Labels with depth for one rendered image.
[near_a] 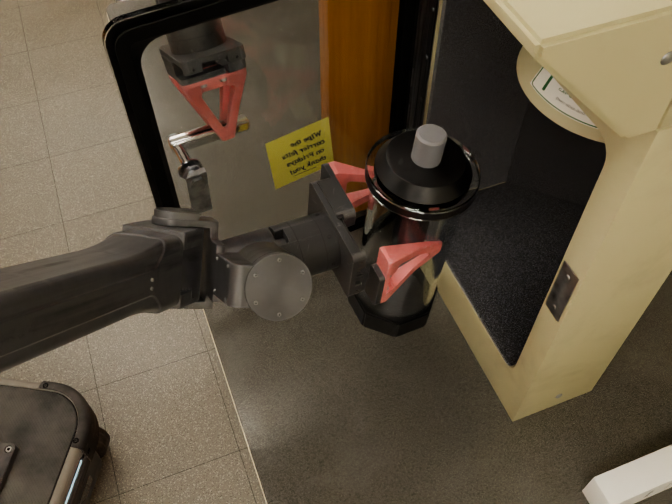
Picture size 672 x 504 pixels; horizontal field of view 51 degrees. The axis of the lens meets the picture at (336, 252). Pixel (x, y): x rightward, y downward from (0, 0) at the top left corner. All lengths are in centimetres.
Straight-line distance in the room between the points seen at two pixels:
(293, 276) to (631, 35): 31
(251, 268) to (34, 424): 124
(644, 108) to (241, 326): 60
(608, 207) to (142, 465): 152
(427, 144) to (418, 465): 39
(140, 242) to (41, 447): 118
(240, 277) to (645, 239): 33
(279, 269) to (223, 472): 132
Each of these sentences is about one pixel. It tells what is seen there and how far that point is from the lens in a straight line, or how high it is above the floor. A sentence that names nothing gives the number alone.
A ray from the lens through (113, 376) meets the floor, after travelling 202.
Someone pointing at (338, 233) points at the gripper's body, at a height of 122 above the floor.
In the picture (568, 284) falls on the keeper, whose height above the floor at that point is 122.
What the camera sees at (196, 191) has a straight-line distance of 73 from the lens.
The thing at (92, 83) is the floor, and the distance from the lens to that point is 284.
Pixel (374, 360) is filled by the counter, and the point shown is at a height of 94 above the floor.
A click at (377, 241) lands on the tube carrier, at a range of 70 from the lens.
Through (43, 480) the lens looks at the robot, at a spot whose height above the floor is 24.
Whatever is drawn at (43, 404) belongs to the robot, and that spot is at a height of 24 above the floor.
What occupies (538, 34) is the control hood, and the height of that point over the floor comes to 151.
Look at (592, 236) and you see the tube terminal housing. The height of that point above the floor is 129.
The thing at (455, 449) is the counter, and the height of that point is 94.
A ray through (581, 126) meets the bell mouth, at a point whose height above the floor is 132.
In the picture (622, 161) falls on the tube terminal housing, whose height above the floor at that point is 137.
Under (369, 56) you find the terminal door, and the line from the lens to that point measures 75.
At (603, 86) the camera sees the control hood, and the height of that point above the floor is 147.
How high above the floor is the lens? 173
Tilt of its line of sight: 54 degrees down
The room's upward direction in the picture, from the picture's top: straight up
